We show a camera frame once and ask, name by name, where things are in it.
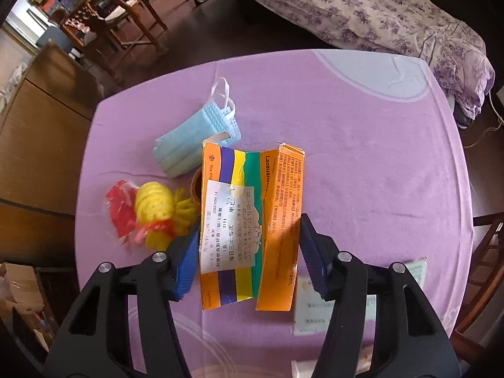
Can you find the white packet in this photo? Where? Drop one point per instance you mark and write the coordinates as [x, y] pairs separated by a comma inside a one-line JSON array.
[[311, 315]]

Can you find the purple floral quilt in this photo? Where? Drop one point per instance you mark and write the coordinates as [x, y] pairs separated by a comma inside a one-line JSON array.
[[460, 67]]

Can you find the purple tablecloth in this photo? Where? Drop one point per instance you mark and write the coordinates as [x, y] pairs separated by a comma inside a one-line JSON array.
[[354, 145]]

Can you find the yellow foam net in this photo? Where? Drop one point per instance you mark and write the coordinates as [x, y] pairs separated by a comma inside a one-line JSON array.
[[153, 204]]

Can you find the brown wooden cabinet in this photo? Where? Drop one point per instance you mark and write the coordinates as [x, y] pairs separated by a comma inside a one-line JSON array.
[[39, 145]]

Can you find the red plastic wrapper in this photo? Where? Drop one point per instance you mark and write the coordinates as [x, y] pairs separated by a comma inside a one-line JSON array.
[[122, 208]]

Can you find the wooden armchair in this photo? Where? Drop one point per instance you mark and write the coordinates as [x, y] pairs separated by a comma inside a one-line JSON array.
[[98, 19]]

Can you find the orange striped cardboard box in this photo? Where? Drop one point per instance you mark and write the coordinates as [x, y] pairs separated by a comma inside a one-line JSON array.
[[283, 189]]

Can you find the blue face mask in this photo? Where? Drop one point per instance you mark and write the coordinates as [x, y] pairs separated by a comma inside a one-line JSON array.
[[189, 141]]

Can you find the brown wooden chair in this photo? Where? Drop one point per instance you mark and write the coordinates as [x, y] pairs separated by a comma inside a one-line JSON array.
[[488, 244]]

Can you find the brown tape roll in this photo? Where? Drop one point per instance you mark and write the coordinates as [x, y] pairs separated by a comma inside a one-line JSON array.
[[195, 189]]

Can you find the floral bed sheet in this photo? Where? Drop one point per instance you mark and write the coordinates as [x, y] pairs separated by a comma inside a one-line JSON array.
[[334, 4]]

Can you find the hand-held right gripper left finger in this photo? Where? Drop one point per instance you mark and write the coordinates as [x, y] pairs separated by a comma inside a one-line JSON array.
[[185, 267]]

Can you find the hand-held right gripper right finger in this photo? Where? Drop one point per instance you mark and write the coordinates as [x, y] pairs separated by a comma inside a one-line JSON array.
[[315, 260]]

